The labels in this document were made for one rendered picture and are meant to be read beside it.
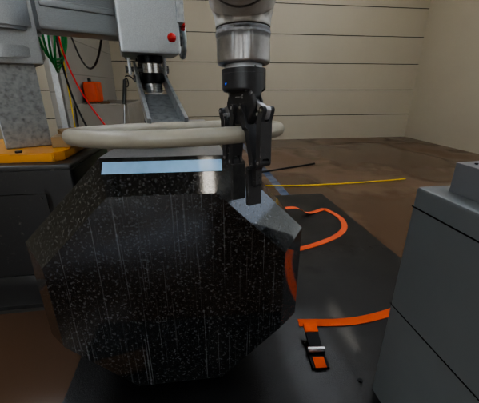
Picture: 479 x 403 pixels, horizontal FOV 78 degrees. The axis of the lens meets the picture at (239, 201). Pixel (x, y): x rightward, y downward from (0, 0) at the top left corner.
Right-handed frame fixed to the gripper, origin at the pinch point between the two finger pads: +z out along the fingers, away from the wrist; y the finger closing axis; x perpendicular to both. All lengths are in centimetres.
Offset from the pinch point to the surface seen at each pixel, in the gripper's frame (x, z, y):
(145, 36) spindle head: -11, -40, 74
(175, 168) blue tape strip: -0.9, 1.5, 34.0
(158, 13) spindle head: -16, -48, 72
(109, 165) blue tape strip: 14.3, 0.2, 43.4
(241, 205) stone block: -15.4, 12.8, 22.5
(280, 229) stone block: -27.5, 22.0, 19.2
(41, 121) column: 23, -11, 135
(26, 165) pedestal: 33, 7, 113
